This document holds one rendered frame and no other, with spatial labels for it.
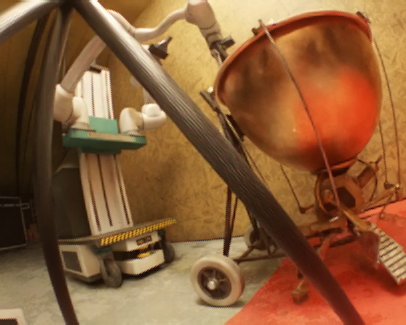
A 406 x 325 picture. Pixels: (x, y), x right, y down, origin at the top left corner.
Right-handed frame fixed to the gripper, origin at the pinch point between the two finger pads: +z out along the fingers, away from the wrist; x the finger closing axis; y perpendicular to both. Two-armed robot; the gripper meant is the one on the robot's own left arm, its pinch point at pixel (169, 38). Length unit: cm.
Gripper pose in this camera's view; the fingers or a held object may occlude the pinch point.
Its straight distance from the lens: 138.3
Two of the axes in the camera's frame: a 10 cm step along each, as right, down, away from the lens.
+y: -5.2, -7.8, 3.4
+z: 6.6, -6.2, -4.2
